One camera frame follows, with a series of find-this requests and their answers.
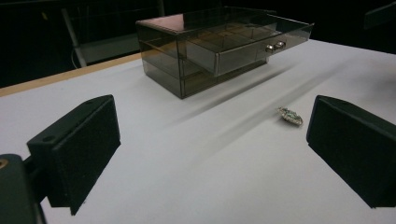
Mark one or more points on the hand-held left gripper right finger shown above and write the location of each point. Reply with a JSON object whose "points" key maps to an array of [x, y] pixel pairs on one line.
{"points": [[355, 149]]}

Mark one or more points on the smoked acrylic drawer box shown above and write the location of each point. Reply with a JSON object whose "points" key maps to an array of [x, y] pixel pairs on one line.
{"points": [[162, 62]]}

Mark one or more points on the metal stand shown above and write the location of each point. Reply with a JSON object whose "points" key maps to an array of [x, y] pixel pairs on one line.
{"points": [[93, 46]]}

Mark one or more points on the smoked acrylic drawer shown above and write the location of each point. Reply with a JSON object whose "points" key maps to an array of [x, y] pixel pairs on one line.
{"points": [[249, 46]]}

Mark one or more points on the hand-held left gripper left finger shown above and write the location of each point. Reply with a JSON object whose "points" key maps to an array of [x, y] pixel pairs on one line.
{"points": [[77, 149]]}

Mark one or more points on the silver rhinestone brooch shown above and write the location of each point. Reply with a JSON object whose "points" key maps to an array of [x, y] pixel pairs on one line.
{"points": [[290, 116]]}

